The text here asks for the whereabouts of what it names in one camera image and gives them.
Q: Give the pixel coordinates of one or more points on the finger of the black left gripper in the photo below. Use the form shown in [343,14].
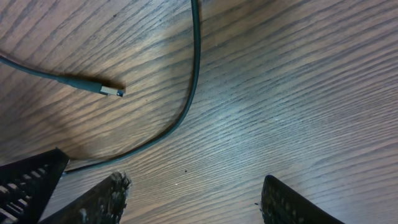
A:
[27,186]

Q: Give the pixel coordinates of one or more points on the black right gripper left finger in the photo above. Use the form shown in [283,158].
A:
[102,204]

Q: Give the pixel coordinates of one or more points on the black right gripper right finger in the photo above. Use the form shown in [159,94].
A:
[280,204]

